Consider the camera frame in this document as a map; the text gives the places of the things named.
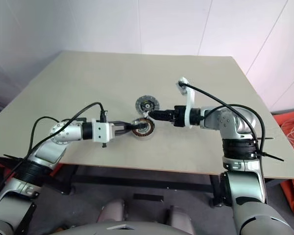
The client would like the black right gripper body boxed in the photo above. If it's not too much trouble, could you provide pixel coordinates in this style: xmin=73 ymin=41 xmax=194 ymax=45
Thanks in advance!
xmin=171 ymin=105 xmax=187 ymax=127

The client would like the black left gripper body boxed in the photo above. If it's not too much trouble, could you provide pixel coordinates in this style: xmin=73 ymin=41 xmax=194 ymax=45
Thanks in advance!
xmin=109 ymin=121 xmax=121 ymax=136

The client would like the motor housing with copper windings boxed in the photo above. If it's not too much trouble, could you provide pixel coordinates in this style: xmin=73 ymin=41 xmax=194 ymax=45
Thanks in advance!
xmin=131 ymin=118 xmax=155 ymax=141

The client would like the spoked silver rotor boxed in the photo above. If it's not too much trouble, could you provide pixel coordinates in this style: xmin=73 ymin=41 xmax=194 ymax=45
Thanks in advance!
xmin=135 ymin=94 xmax=160 ymax=116

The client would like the dark rounded robot leg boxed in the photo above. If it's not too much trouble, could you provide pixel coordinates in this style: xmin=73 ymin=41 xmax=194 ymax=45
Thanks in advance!
xmin=99 ymin=198 xmax=126 ymax=230
xmin=166 ymin=205 xmax=196 ymax=235

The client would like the grey robot torso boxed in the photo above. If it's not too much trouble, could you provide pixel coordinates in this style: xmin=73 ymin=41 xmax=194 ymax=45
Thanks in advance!
xmin=50 ymin=221 xmax=187 ymax=235

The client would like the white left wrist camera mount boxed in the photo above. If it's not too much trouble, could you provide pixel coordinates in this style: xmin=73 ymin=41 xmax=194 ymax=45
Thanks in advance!
xmin=91 ymin=118 xmax=115 ymax=148

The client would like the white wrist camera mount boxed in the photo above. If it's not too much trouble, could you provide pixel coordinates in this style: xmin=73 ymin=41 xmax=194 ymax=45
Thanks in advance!
xmin=175 ymin=76 xmax=196 ymax=129
xmin=91 ymin=118 xmax=115 ymax=148

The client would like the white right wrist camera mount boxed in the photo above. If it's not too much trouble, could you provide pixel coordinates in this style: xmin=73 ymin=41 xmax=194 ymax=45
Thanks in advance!
xmin=175 ymin=76 xmax=196 ymax=129

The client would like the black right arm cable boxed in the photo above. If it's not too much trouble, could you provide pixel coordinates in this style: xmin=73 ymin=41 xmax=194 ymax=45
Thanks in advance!
xmin=178 ymin=82 xmax=268 ymax=204

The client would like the black metal table frame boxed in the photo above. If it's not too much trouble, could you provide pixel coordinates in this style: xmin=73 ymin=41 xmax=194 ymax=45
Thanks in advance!
xmin=49 ymin=163 xmax=227 ymax=209

